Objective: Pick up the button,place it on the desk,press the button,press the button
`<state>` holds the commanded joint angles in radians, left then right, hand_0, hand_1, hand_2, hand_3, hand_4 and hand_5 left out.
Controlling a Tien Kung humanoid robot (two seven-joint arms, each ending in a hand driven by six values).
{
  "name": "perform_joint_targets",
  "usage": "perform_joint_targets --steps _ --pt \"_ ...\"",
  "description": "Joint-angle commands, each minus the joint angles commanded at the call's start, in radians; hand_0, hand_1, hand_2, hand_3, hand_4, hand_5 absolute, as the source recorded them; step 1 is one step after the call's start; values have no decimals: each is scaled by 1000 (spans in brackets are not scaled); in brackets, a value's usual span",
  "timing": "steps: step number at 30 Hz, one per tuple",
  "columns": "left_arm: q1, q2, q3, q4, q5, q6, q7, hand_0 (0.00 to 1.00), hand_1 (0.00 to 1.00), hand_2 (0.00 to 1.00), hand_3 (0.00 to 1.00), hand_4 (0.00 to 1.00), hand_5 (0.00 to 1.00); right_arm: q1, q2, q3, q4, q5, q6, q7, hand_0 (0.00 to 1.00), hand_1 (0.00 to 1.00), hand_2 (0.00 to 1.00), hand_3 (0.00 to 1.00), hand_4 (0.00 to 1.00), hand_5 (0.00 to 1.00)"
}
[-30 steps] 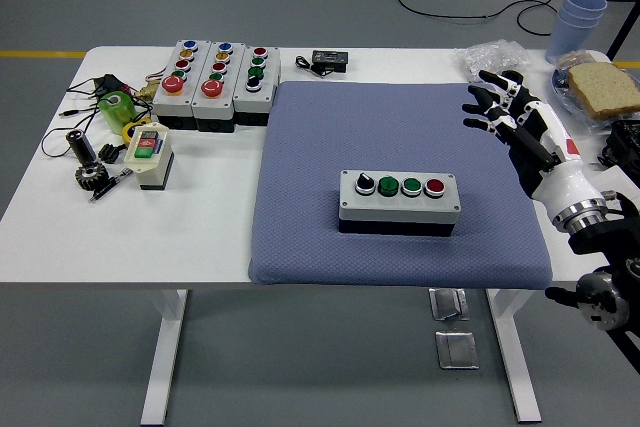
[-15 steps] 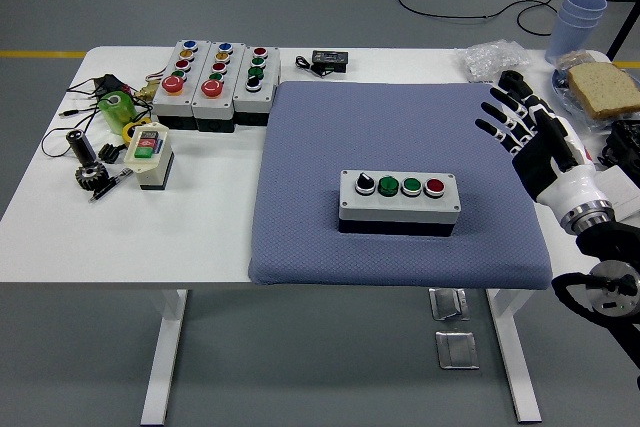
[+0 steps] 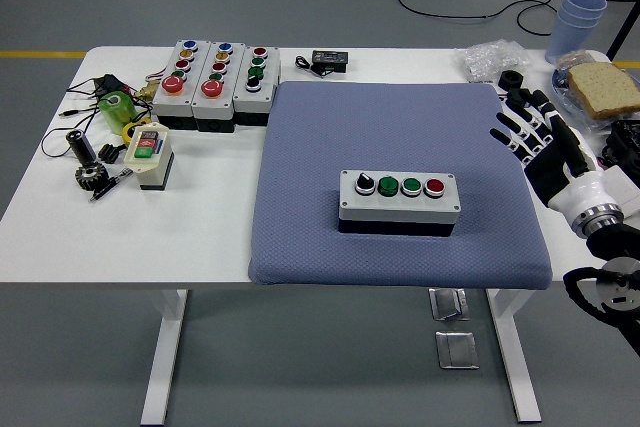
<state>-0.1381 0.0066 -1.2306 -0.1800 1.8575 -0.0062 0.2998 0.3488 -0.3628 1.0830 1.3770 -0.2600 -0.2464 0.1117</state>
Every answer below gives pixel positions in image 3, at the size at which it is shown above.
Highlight black steel gear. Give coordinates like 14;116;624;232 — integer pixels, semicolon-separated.
74;162;110;192

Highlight yellow tape roll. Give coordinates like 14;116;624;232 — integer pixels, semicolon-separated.
121;116;153;144

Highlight clear bag of plastic parts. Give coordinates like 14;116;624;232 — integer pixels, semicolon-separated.
454;39;531;83

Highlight bread slice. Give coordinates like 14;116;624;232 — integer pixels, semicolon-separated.
566;61;640;121

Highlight black device with cables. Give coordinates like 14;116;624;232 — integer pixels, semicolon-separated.
599;119;640;178

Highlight black power adapter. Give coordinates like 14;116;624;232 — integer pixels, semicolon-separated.
94;74;132;98

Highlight black metal cylinder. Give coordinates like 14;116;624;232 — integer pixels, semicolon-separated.
65;129;97;166

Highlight closed metal floor socket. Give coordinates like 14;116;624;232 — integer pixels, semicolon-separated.
434;330;480;372

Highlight stacked pale blue cups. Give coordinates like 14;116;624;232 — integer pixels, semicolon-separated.
544;0;609;67

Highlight white table leg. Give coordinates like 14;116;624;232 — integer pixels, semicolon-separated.
139;289;190;426
484;289;543;423

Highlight small white switch box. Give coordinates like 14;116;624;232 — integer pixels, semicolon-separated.
123;121;175;192

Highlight wrapped brown bread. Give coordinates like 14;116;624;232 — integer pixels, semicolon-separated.
555;50;614;71

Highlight grey control box black selector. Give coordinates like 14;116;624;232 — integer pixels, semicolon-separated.
232;44;282;127

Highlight black digital meter module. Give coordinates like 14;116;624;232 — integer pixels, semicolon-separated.
309;49;351;74

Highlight white paper sheet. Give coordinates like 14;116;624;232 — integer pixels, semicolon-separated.
469;77;555;121

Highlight black meter wire bundle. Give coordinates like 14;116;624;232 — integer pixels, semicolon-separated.
293;54;329;79

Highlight thin black jack cable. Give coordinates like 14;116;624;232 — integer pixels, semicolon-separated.
40;75;109;158

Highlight brass fitting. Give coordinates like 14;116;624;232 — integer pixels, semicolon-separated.
133;77;160;101

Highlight small black toothed part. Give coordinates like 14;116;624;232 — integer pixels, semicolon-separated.
97;142;126;164

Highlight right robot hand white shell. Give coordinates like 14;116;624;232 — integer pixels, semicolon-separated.
489;88;621;222

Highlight black pen tool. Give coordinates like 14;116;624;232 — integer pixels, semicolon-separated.
88;168;134;204

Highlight grey four-button control box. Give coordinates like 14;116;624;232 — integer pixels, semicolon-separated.
338;169;460;237

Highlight grey five-button emergency stop box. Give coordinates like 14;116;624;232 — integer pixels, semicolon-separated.
151;39;214;131
191;40;247;134

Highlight open metal floor socket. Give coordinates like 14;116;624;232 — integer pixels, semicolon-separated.
428;288;471;322

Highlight blue-grey padded mat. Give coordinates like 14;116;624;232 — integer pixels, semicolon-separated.
248;80;554;291

